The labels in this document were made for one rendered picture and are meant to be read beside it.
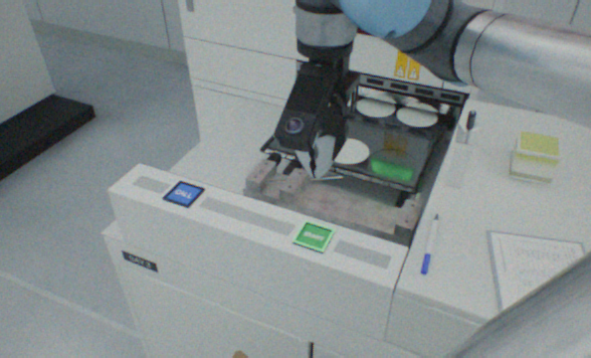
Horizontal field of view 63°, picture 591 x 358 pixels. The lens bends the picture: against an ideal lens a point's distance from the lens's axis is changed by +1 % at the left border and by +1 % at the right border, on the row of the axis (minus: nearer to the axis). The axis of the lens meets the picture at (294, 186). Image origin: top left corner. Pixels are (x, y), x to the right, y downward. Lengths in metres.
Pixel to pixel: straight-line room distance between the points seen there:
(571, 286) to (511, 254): 0.59
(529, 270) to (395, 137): 0.49
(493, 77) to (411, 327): 0.45
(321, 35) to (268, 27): 0.76
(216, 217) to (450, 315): 0.41
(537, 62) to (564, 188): 0.58
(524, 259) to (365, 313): 0.26
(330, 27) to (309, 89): 0.08
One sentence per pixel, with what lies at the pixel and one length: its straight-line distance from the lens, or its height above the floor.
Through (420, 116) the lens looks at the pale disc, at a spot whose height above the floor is 0.90.
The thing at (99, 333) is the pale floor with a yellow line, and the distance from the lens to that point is 1.98.
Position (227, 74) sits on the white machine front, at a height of 0.89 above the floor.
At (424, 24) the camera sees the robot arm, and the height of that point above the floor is 1.36.
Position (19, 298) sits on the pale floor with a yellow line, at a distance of 2.21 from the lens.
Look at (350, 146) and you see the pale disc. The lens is 1.13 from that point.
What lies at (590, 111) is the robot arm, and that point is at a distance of 0.44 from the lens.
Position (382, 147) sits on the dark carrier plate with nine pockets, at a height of 0.90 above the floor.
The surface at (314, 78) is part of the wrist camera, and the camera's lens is 0.61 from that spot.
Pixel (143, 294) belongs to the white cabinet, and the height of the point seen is 0.65.
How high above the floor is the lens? 1.54
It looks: 40 degrees down
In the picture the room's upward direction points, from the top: straight up
